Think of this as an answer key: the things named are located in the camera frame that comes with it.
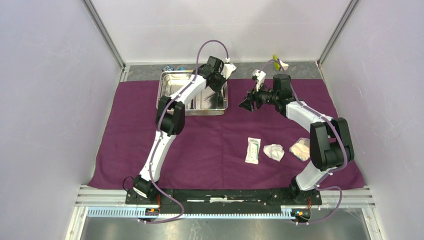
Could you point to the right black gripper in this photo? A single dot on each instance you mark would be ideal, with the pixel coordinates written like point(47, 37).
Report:
point(246, 104)

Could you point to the white sterile packet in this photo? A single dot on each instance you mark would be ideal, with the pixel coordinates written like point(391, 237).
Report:
point(253, 149)

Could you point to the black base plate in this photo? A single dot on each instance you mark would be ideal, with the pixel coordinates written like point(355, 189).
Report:
point(236, 201)

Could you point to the yellow green white object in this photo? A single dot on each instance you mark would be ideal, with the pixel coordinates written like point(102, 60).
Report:
point(279, 64)

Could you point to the metal instrument tray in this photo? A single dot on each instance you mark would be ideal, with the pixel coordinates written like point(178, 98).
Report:
point(171, 81)

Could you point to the beige gauze roll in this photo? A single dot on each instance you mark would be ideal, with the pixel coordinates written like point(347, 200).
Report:
point(301, 149)

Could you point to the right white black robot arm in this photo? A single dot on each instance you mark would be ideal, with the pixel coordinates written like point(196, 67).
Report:
point(330, 143)

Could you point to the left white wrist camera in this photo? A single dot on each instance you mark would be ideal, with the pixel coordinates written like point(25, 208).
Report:
point(228, 69)

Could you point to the aluminium frame rail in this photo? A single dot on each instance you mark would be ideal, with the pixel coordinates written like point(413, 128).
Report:
point(93, 202)

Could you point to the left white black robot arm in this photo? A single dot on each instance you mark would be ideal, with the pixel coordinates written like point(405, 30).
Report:
point(170, 122)

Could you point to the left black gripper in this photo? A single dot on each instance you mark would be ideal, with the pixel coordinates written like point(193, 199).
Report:
point(217, 88)

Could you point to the white gauze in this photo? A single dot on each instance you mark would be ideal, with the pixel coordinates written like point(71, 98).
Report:
point(274, 151)

